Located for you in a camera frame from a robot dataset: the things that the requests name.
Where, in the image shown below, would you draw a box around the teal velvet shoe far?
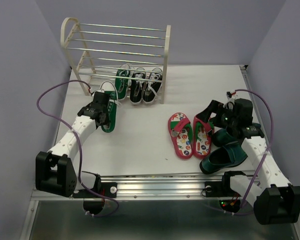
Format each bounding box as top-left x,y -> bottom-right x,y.
211,122 -> 263,148

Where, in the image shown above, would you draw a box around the teal velvet shoe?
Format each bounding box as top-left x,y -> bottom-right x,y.
199,143 -> 248,175
211,122 -> 263,148

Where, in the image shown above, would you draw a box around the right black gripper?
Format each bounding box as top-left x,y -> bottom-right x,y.
194,99 -> 239,129

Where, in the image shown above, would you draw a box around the black sneaker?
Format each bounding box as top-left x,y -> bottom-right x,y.
142,67 -> 163,105
129,67 -> 146,105

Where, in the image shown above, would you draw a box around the teal velvet shoe near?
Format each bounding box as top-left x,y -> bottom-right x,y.
199,143 -> 248,175

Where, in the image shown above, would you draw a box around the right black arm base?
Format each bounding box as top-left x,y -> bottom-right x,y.
201,181 -> 241,213

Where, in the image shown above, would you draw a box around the pink flip-flop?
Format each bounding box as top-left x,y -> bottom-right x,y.
167,112 -> 193,160
192,116 -> 215,159

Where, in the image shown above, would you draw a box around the black sneaker left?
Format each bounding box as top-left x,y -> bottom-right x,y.
129,67 -> 146,105

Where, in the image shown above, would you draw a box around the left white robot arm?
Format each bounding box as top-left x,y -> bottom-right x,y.
35,90 -> 110,197

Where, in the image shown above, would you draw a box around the cream shoe rack chrome bars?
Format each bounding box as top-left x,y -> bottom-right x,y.
60,17 -> 172,104

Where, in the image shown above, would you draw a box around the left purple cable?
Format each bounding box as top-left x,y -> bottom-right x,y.
36,79 -> 120,218

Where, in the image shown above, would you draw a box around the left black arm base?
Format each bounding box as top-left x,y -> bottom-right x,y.
71,171 -> 120,218

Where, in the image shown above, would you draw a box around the black sneaker right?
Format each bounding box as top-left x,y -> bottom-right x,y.
142,67 -> 163,105

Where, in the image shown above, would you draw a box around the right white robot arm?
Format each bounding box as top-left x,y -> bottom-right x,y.
197,98 -> 300,225

